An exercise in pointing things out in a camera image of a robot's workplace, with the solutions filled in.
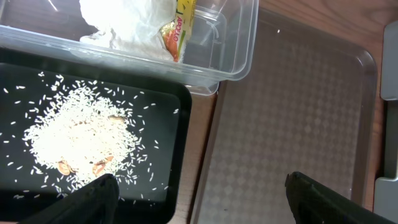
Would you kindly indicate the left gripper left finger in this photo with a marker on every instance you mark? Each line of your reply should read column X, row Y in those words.
column 96, row 202

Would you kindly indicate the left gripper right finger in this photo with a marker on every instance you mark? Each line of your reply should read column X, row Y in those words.
column 312, row 203

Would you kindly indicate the pile of rice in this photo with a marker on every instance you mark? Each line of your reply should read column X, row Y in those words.
column 59, row 133

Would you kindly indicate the white tissue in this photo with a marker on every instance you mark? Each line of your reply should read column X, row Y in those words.
column 129, row 25

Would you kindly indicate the yellow snack wrapper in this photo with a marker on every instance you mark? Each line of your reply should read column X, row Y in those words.
column 177, row 33

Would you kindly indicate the black waste tray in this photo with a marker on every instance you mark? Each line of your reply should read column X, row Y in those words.
column 15, row 209

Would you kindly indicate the brown serving tray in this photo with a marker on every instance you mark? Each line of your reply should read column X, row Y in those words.
column 306, row 105

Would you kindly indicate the clear plastic bin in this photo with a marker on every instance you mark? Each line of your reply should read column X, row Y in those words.
column 220, row 47

